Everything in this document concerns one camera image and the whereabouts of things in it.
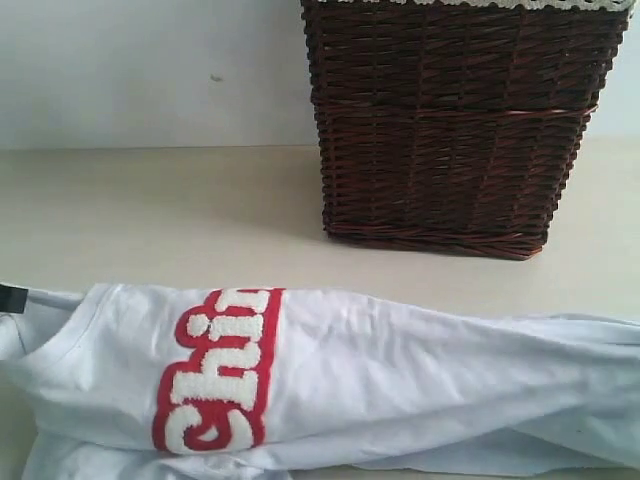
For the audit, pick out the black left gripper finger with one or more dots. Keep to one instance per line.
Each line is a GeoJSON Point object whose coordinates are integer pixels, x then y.
{"type": "Point", "coordinates": [12, 299]}

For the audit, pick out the white t-shirt red lettering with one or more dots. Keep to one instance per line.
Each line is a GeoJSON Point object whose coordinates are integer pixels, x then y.
{"type": "Point", "coordinates": [149, 382]}

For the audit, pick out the dark brown wicker basket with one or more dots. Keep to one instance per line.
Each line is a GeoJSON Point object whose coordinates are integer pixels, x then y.
{"type": "Point", "coordinates": [452, 133]}

